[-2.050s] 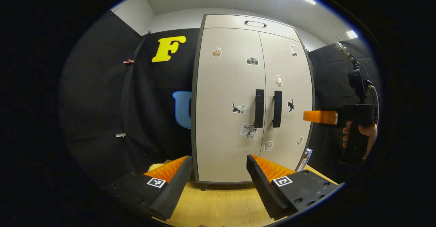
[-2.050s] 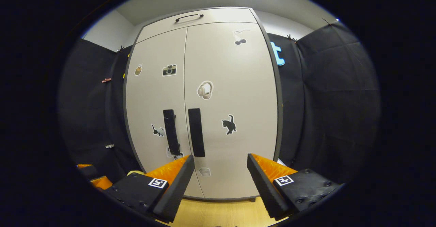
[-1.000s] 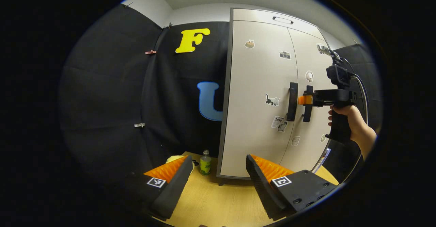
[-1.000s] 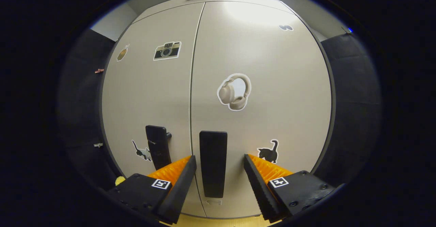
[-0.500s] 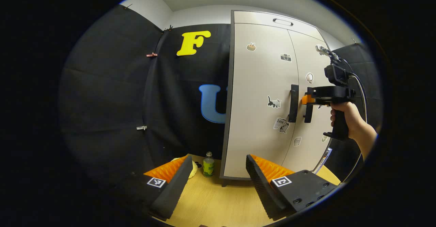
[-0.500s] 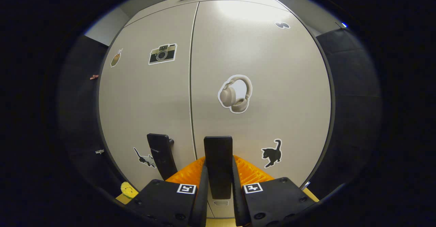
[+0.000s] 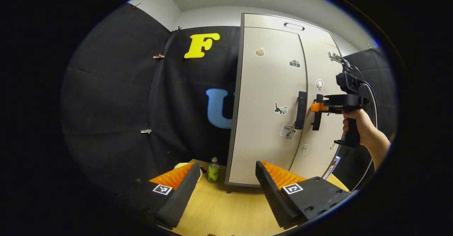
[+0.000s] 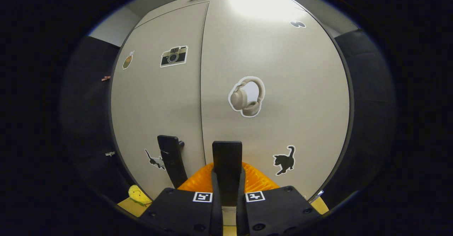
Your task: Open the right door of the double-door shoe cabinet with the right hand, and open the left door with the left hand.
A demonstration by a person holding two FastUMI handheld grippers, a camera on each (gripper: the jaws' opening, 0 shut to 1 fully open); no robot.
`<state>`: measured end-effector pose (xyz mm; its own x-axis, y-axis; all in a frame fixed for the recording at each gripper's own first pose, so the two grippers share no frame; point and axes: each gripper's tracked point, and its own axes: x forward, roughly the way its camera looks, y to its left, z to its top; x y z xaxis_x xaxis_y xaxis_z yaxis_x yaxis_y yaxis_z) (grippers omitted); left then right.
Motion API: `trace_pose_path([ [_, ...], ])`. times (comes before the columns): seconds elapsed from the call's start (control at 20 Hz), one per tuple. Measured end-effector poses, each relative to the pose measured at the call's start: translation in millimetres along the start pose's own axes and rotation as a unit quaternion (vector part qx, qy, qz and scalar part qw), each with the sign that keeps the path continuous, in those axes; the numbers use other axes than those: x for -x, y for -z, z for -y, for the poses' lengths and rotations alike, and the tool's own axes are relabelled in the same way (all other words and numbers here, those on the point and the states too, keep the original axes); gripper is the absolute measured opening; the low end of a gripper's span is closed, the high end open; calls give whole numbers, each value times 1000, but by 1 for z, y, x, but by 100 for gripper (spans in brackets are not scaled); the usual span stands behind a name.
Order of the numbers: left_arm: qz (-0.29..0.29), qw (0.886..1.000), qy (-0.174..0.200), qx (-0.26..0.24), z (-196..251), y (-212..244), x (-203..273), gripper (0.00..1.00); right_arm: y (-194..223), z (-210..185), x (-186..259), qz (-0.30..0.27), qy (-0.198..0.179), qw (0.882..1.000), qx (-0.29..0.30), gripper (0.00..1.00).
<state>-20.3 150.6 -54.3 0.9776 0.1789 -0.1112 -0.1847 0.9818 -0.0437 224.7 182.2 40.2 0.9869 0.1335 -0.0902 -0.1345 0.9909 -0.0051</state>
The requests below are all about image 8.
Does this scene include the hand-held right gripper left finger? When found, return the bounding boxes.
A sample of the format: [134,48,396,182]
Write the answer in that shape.
[140,162,224,236]

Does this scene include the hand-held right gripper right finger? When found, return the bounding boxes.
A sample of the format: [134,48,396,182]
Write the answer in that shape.
[235,162,321,236]

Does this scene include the beige shoe cabinet door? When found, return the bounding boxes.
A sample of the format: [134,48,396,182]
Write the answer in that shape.
[111,1,209,200]
[200,0,351,201]

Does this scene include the beige double-door shoe cabinet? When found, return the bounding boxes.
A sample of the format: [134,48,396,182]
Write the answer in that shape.
[108,0,355,203]

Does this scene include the beige cabinet drawer front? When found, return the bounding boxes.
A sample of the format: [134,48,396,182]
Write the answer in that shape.
[136,0,305,28]

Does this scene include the yellow plush toy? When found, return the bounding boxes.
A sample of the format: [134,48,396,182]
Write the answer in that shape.
[128,185,153,206]

